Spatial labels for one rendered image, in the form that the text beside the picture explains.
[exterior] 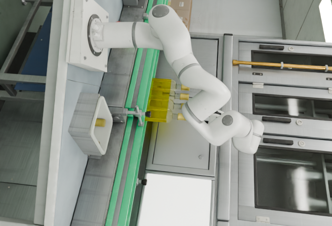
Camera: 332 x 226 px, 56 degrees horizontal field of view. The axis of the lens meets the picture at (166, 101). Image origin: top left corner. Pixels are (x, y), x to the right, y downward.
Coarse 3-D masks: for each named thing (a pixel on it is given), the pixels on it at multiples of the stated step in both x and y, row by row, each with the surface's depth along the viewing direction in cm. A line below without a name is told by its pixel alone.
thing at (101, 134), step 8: (104, 104) 126; (96, 112) 116; (104, 112) 131; (112, 120) 138; (96, 128) 136; (104, 128) 136; (96, 136) 134; (104, 136) 134; (96, 144) 120; (104, 144) 132; (104, 152) 130
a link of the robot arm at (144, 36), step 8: (136, 24) 111; (144, 24) 113; (136, 32) 110; (144, 32) 111; (152, 32) 108; (136, 40) 111; (144, 40) 111; (152, 40) 112; (152, 48) 114; (160, 48) 113
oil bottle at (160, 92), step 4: (152, 88) 159; (156, 88) 158; (160, 88) 158; (164, 88) 158; (152, 92) 157; (156, 92) 157; (160, 92) 157; (164, 92) 157; (168, 92) 157; (172, 92) 157; (152, 96) 157; (156, 96) 156; (160, 96) 156; (164, 96) 156; (168, 96) 156; (172, 96) 156
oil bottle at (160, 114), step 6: (150, 108) 152; (156, 108) 152; (162, 108) 152; (156, 114) 150; (162, 114) 150; (168, 114) 150; (150, 120) 154; (156, 120) 153; (162, 120) 152; (168, 120) 152
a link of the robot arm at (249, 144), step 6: (252, 126) 114; (252, 132) 114; (234, 138) 118; (240, 138) 115; (246, 138) 115; (252, 138) 124; (258, 138) 125; (234, 144) 121; (240, 144) 118; (246, 144) 117; (252, 144) 124; (258, 144) 126; (240, 150) 121; (246, 150) 119; (252, 150) 123
